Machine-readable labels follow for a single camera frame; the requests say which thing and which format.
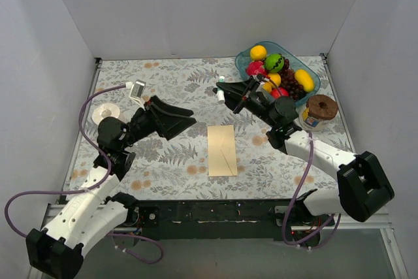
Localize green white glue stick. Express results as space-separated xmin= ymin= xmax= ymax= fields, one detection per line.
xmin=216 ymin=76 xmax=225 ymax=104

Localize beige paper envelope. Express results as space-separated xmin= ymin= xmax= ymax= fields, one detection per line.
xmin=207 ymin=125 xmax=238 ymax=177

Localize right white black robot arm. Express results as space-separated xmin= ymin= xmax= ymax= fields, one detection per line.
xmin=213 ymin=77 xmax=394 ymax=225

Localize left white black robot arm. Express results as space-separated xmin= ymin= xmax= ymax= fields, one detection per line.
xmin=25 ymin=96 xmax=196 ymax=278

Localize red apple toy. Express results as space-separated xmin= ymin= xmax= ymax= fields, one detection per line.
xmin=270 ymin=87 xmax=289 ymax=99

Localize red strawberry toy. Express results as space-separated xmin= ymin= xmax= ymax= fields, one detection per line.
xmin=246 ymin=61 xmax=268 ymax=76

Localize small orange lemon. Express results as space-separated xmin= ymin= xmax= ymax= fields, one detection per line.
xmin=263 ymin=82 xmax=272 ymax=93

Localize teal plastic fruit basket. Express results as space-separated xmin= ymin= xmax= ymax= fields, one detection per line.
xmin=235 ymin=41 xmax=321 ymax=107

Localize small yellow lemon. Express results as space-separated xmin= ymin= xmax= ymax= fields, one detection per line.
xmin=268 ymin=73 xmax=281 ymax=89

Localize dark purple grapes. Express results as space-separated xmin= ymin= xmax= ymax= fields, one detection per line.
xmin=278 ymin=59 xmax=307 ymax=101

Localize yellow orange fruit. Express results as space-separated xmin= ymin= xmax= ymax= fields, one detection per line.
xmin=249 ymin=45 xmax=267 ymax=61

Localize white toilet paper roll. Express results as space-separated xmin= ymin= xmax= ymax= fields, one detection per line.
xmin=91 ymin=103 xmax=122 ymax=125

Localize green watermelon toy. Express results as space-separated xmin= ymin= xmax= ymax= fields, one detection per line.
xmin=265 ymin=54 xmax=285 ymax=73

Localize white labelled jar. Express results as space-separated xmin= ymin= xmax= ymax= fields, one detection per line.
xmin=297 ymin=107 xmax=329 ymax=131

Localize yellow mango toy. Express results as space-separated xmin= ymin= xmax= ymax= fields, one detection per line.
xmin=294 ymin=69 xmax=315 ymax=93

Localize floral patterned table mat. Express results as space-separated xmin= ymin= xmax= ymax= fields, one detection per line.
xmin=67 ymin=56 xmax=368 ymax=201

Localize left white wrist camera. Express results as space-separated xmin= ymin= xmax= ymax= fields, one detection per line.
xmin=125 ymin=80 xmax=146 ymax=107

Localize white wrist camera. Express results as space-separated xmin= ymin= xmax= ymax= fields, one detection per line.
xmin=255 ymin=74 xmax=271 ymax=88
xmin=125 ymin=80 xmax=146 ymax=107

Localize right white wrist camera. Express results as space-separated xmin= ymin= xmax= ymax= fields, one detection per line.
xmin=255 ymin=74 xmax=271 ymax=88

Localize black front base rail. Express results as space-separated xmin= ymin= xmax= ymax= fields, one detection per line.
xmin=119 ymin=199 xmax=327 ymax=241

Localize aluminium frame profile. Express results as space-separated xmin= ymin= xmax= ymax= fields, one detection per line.
xmin=25 ymin=205 xmax=84 ymax=278

